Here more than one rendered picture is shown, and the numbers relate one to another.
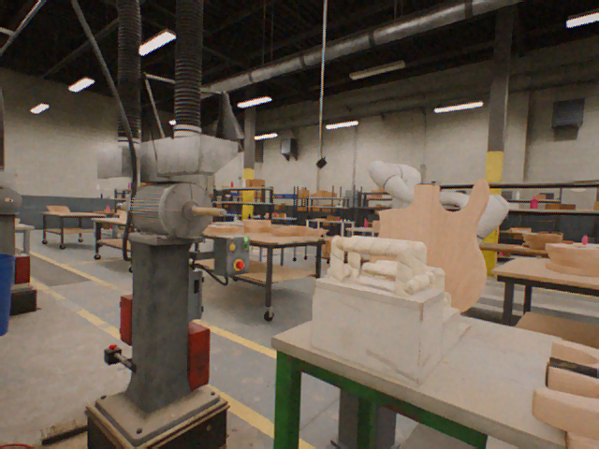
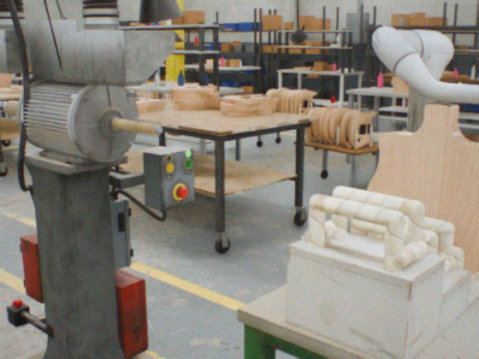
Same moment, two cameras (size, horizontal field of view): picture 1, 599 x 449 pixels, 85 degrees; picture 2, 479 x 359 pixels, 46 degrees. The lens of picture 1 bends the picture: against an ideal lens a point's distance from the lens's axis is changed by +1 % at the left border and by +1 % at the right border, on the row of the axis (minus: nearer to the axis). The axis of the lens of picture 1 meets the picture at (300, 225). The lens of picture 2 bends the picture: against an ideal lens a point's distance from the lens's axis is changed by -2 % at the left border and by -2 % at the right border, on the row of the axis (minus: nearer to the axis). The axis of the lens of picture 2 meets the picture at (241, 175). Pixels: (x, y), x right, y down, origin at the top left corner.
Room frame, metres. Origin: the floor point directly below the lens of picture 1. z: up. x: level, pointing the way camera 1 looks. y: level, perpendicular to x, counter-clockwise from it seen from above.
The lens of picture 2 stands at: (-0.29, 0.01, 1.51)
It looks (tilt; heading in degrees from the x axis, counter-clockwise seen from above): 14 degrees down; 3
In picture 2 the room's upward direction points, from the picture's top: straight up
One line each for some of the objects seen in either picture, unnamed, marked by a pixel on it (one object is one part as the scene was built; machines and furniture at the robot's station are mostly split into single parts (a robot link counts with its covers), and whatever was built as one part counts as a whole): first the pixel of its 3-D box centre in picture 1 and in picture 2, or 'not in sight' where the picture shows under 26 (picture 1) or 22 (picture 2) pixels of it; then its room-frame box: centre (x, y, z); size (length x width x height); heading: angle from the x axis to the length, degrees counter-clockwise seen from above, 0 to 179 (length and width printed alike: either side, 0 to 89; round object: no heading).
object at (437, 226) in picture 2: (407, 268); (410, 220); (0.92, -0.31, 1.12); 0.20 x 0.03 x 0.03; 51
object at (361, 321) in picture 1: (374, 320); (362, 291); (0.77, -0.19, 1.02); 0.27 x 0.15 x 0.17; 52
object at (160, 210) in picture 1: (169, 210); (79, 118); (1.58, 0.64, 1.25); 0.41 x 0.27 x 0.26; 52
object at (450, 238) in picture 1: (423, 248); (434, 188); (1.01, -0.39, 1.17); 0.35 x 0.04 x 0.40; 51
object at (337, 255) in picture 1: (337, 262); (316, 225); (0.78, -0.09, 1.15); 0.03 x 0.03 x 0.09
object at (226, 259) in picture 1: (219, 259); (151, 183); (1.71, 0.42, 0.99); 0.24 x 0.21 x 0.26; 52
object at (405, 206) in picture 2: (385, 244); (376, 201); (0.80, -0.21, 1.20); 0.20 x 0.03 x 0.03; 51
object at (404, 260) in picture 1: (403, 273); (393, 244); (0.68, -0.22, 1.15); 0.03 x 0.03 x 0.09
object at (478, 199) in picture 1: (473, 196); not in sight; (0.93, -0.49, 1.33); 0.07 x 0.04 x 0.10; 51
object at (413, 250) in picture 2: (416, 283); (409, 254); (0.70, -0.26, 1.12); 0.11 x 0.03 x 0.03; 142
